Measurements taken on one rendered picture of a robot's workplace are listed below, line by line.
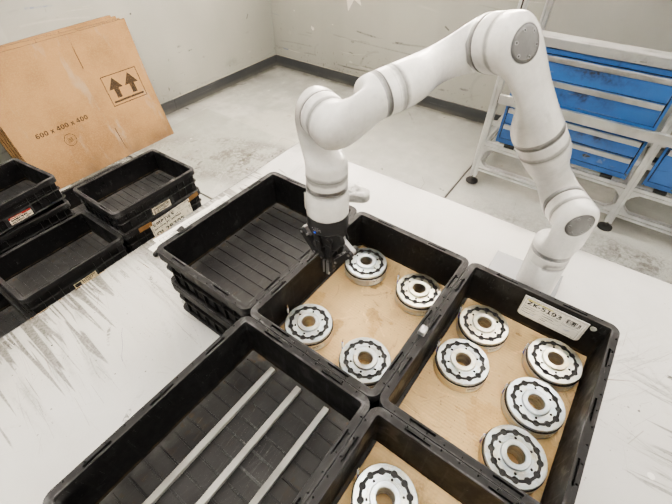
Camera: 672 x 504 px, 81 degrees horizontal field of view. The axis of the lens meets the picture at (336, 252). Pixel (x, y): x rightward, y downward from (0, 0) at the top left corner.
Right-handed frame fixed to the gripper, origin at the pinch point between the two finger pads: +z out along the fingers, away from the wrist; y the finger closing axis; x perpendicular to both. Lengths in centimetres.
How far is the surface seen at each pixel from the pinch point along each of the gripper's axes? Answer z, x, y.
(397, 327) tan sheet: 15.1, 5.0, 14.9
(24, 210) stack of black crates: 44, -18, -145
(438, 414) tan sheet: 15.1, -7.1, 30.8
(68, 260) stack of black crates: 60, -18, -123
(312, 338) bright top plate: 12.2, -9.6, 2.9
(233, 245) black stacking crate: 15.1, 1.5, -33.4
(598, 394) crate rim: 5, 7, 51
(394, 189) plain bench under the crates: 28, 65, -20
